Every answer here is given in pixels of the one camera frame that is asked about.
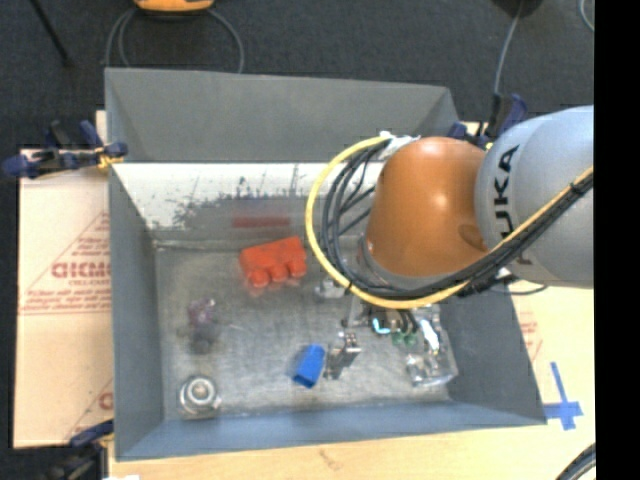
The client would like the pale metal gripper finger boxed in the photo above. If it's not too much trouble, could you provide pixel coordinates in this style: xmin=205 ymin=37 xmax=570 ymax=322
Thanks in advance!
xmin=323 ymin=331 xmax=352 ymax=381
xmin=337 ymin=333 xmax=363 ymax=378

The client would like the blue block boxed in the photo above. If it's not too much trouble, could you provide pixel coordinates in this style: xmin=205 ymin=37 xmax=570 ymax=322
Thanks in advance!
xmin=290 ymin=343 xmax=327 ymax=389

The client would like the small grey metal object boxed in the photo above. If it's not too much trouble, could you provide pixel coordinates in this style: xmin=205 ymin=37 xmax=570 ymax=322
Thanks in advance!
xmin=313 ymin=276 xmax=347 ymax=303

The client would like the clear plastic packet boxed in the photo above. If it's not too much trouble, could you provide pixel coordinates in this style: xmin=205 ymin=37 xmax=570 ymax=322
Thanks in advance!
xmin=403 ymin=351 xmax=459 ymax=388

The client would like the grey metal bin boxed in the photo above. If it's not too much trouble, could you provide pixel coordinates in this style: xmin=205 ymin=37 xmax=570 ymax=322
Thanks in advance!
xmin=103 ymin=67 xmax=548 ymax=462

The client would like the red toy block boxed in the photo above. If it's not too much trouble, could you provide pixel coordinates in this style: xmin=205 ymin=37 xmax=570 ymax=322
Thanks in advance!
xmin=238 ymin=235 xmax=308 ymax=290

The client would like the purple toy figure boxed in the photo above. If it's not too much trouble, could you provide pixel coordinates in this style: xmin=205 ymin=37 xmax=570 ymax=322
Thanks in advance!
xmin=185 ymin=296 xmax=220 ymax=355

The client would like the clear glass round jar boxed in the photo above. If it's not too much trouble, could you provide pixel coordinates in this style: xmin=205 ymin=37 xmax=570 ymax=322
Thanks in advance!
xmin=178 ymin=374 xmax=223 ymax=420

